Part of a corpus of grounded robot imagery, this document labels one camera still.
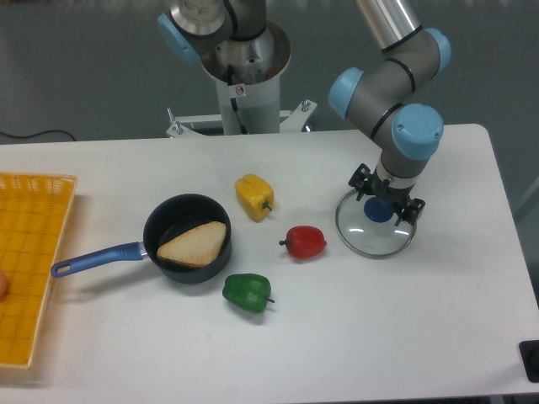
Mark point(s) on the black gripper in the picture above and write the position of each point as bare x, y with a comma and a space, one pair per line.
389, 189

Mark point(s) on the glass pot lid blue knob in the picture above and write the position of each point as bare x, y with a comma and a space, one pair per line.
369, 226

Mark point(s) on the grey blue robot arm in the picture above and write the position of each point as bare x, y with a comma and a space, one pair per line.
374, 102

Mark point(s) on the red bell pepper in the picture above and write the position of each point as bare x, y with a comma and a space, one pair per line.
304, 242

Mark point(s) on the yellow bell pepper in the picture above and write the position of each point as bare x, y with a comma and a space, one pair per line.
255, 196

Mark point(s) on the green bell pepper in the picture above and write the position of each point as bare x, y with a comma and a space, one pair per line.
249, 292

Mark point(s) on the toast bread slice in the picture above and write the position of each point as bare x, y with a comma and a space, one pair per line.
197, 247

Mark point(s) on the black device table corner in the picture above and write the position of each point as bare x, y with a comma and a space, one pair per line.
529, 352

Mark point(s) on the yellow woven basket tray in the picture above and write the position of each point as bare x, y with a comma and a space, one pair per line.
34, 212

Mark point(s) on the orange object in basket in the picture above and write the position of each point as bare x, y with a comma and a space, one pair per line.
4, 285

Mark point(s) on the dark pot blue handle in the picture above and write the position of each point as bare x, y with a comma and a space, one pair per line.
170, 219

